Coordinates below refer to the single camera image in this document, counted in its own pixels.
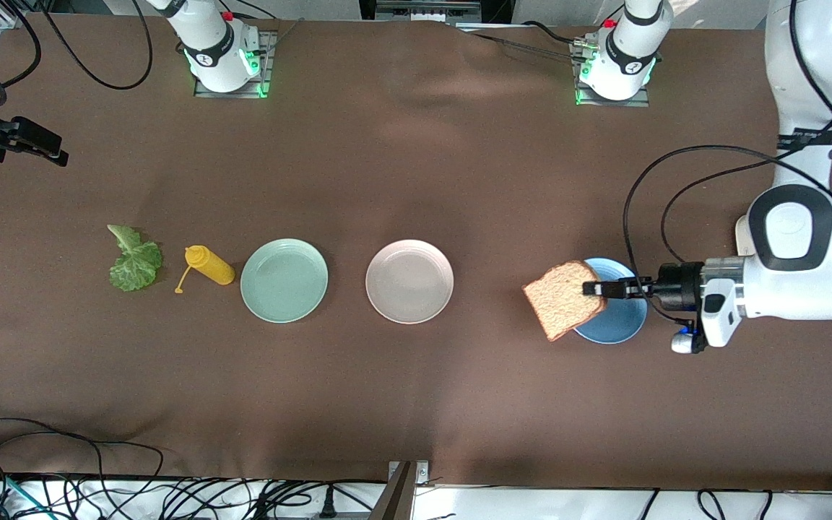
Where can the black equipment frame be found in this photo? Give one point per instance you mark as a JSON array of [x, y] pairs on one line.
[[495, 9]]

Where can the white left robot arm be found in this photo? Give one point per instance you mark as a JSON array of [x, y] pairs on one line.
[[791, 238]]

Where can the aluminium camera pole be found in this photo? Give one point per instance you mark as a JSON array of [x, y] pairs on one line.
[[398, 498]]

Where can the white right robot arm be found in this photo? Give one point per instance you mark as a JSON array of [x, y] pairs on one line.
[[214, 43]]

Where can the beige plate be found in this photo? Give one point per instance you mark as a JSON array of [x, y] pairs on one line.
[[409, 282]]

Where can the green plate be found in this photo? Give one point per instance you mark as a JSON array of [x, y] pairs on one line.
[[284, 282]]

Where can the white toaster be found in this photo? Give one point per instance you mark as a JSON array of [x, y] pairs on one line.
[[742, 235]]

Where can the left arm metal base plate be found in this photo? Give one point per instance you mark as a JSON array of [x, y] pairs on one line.
[[643, 102]]

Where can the green lettuce leaf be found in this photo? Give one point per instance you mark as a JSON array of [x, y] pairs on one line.
[[134, 267]]

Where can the yellow mustard squeeze bottle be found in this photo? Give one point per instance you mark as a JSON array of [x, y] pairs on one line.
[[214, 267]]

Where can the aluminium frame profile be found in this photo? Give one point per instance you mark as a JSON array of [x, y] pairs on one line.
[[1, 13]]

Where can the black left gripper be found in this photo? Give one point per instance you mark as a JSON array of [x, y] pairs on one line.
[[677, 286]]

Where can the brown table cloth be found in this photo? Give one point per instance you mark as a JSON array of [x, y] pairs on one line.
[[459, 180]]

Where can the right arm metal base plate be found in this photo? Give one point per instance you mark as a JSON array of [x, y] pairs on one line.
[[270, 50]]

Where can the brown bread slice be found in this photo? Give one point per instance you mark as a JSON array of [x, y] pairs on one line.
[[560, 303]]

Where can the blue plate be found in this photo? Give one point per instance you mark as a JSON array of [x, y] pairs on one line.
[[622, 318]]

